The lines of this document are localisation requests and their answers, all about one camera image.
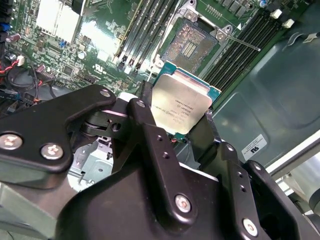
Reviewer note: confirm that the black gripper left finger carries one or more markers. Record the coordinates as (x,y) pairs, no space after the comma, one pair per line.
(37,130)

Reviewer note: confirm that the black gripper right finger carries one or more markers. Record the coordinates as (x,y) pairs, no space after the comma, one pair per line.
(232,175)

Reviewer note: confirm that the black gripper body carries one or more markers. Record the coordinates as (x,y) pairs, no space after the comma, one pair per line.
(120,215)

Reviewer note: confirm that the silver CPU chip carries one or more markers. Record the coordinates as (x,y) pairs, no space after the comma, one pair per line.
(180,100)

